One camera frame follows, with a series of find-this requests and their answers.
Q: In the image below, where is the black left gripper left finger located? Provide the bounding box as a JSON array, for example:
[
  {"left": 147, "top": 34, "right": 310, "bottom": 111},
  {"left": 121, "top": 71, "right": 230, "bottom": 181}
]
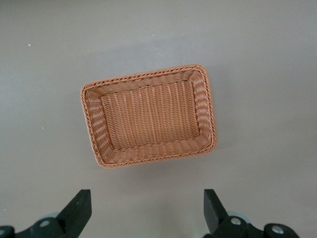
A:
[{"left": 14, "top": 189, "right": 92, "bottom": 238}]

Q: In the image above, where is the brown woven basket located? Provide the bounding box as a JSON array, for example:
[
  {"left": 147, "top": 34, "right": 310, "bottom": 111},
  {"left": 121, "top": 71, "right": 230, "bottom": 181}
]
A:
[{"left": 81, "top": 63, "right": 218, "bottom": 170}]

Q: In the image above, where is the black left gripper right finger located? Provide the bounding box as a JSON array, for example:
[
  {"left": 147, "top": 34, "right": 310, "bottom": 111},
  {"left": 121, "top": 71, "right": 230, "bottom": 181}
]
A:
[{"left": 203, "top": 189, "right": 264, "bottom": 238}]

